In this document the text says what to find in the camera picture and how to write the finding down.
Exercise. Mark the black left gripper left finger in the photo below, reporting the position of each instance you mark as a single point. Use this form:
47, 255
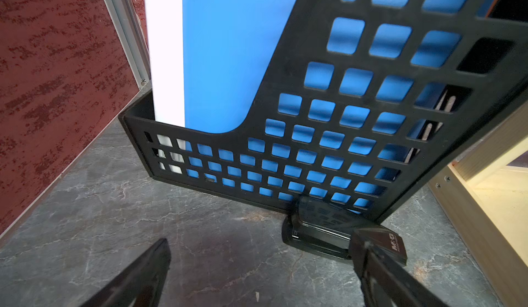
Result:
141, 283

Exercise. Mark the left aluminium corner post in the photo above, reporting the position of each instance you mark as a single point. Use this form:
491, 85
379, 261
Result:
128, 28

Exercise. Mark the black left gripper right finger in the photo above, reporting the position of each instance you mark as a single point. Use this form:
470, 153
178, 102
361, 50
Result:
379, 257

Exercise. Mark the black mesh file holder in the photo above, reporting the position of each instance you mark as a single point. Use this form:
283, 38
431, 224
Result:
362, 103

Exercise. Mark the black stapler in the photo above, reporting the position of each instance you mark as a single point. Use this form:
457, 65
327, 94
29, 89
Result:
326, 230

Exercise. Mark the blue folder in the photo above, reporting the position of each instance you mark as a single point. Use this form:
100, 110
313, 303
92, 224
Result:
211, 83

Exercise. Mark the wooden jewelry display stand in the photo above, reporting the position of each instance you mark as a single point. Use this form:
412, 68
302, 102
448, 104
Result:
485, 197

